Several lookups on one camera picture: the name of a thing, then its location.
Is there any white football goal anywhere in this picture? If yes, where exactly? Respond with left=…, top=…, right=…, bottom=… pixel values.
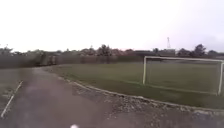
left=142, top=55, right=224, bottom=97

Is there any stone kerb beside field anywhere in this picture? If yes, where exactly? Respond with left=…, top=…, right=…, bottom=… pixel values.
left=46, top=68, right=224, bottom=116

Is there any row of trees and bushes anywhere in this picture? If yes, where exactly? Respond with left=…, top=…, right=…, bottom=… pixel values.
left=0, top=43, right=224, bottom=69

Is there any grey asphalt path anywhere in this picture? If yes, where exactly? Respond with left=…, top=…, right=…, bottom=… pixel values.
left=0, top=65, right=224, bottom=128

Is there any rough grass verge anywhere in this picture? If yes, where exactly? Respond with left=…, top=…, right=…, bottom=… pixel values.
left=0, top=68, right=25, bottom=111

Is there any pale kerb beside verge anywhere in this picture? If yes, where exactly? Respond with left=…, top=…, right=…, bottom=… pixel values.
left=0, top=79, right=24, bottom=119

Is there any gravel strip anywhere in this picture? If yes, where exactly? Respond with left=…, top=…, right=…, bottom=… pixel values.
left=66, top=79, right=224, bottom=128

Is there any grass sports field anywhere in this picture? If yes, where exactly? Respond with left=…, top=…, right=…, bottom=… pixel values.
left=49, top=61, right=224, bottom=110

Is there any lattice mast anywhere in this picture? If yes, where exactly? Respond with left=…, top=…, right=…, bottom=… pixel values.
left=166, top=36, right=172, bottom=50

